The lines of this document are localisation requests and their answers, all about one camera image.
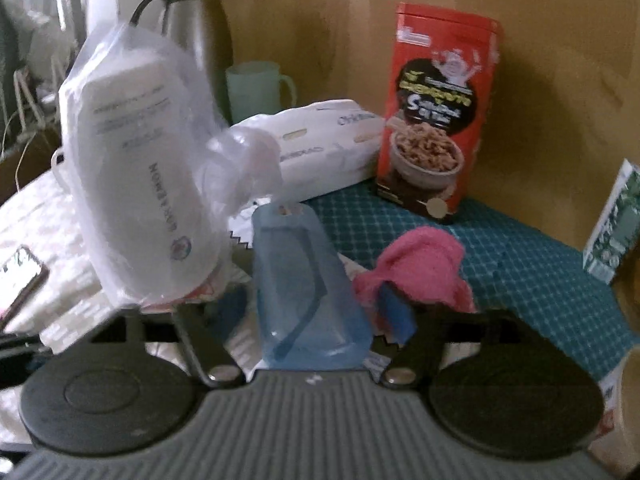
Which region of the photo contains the white grey zigzag blanket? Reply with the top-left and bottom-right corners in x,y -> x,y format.
0,167 -> 261,411

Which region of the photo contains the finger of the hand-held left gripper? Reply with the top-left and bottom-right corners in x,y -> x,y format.
0,331 -> 48,361

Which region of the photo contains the steel thermos jug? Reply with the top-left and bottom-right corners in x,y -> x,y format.
131,0 -> 235,126

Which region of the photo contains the white tissue pack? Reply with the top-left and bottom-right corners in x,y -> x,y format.
232,100 -> 386,201

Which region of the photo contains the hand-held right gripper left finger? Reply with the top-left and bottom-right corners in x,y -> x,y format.
90,287 -> 247,391

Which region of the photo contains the green and white carton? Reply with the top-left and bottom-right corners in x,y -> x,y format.
582,159 -> 640,286

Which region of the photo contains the teal patterned mat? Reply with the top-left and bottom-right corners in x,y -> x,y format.
300,180 -> 640,381

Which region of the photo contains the white bottle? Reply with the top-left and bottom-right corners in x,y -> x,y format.
50,22 -> 283,311

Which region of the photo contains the red cereal box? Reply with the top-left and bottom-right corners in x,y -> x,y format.
375,2 -> 503,225

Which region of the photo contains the round cookie tin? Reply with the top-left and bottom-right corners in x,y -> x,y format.
597,360 -> 640,456

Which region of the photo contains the pale green mug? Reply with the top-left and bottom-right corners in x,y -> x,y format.
225,61 -> 297,126

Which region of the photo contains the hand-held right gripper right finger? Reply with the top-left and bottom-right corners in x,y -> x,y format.
377,285 -> 543,391

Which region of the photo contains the blue translucent glasses case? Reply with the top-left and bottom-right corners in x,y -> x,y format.
250,202 -> 375,373

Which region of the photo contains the smartphone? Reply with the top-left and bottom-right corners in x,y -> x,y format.
0,245 -> 50,323

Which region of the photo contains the brown cardboard sheet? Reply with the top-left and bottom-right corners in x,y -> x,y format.
197,0 -> 640,241

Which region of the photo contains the pink fluffy cloth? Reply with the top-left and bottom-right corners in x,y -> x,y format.
352,226 -> 478,321

